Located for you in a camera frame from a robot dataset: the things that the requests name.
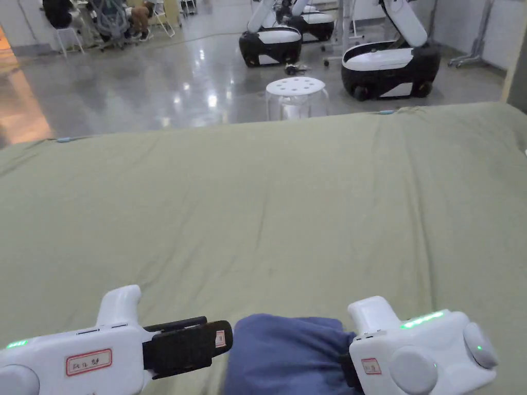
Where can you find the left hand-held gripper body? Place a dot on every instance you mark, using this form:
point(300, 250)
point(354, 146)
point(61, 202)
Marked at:
point(61, 362)

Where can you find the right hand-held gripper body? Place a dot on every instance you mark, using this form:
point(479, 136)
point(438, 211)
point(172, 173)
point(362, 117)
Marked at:
point(416, 349)

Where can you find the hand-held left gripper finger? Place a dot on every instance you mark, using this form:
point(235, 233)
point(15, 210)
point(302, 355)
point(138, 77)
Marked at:
point(185, 347)
point(177, 324)

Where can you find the dark blue garment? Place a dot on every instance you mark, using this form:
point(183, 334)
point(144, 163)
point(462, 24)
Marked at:
point(284, 358)

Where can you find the bed with pale green sheet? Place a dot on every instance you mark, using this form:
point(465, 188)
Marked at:
point(263, 205)

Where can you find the white and black wheeled robot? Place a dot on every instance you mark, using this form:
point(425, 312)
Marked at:
point(383, 68)
point(317, 22)
point(271, 43)

